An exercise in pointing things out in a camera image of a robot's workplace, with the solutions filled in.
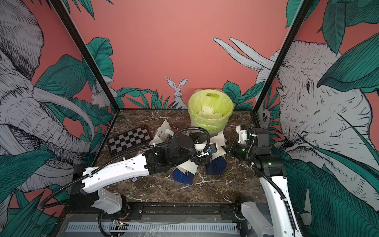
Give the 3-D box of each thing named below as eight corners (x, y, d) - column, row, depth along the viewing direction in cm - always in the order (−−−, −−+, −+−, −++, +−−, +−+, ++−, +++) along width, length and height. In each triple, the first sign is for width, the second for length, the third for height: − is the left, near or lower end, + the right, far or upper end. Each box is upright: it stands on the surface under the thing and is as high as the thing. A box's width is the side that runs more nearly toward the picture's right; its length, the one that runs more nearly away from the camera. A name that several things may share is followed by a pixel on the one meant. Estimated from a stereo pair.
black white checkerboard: (112, 156, 96) (109, 154, 93) (109, 141, 103) (107, 138, 101) (152, 140, 104) (151, 138, 101) (147, 127, 111) (146, 125, 109)
